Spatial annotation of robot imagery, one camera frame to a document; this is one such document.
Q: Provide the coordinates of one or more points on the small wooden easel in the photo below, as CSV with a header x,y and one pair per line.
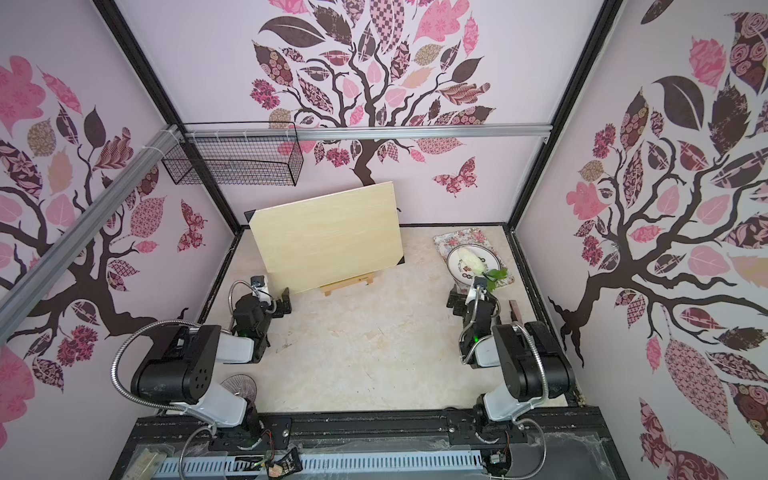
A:
x,y
367,279

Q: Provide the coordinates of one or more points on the left aluminium rail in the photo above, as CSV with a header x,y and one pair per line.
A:
x,y
18,303

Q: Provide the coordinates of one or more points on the floral rectangular tray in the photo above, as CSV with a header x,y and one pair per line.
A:
x,y
472,240

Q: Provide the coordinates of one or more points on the black wire basket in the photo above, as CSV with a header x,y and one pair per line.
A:
x,y
262,153

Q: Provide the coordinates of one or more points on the white slotted cable duct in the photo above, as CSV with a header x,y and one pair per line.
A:
x,y
461,464

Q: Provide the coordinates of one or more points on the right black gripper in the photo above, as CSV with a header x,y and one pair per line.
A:
x,y
458,298

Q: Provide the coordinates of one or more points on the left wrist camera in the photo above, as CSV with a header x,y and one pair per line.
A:
x,y
259,285

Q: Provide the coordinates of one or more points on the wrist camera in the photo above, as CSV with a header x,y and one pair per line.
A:
x,y
259,285
480,285

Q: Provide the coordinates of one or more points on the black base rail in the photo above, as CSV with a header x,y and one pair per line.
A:
x,y
548,443

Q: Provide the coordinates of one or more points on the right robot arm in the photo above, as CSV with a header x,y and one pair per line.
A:
x,y
533,366

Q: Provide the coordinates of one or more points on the aluminium rail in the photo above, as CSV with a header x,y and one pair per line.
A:
x,y
18,303
373,133

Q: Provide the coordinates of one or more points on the toy white radish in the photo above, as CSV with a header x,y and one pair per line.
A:
x,y
484,264

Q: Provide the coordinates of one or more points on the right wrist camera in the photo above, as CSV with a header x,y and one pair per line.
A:
x,y
480,285

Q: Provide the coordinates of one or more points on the white round plate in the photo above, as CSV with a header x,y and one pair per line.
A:
x,y
455,268

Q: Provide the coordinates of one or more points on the light wooden drawing board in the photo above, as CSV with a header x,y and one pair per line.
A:
x,y
324,240

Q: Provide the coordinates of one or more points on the back aluminium rail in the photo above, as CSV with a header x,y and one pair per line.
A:
x,y
373,133

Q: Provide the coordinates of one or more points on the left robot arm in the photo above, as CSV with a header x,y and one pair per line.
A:
x,y
176,374

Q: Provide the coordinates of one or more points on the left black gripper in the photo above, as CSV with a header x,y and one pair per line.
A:
x,y
281,310

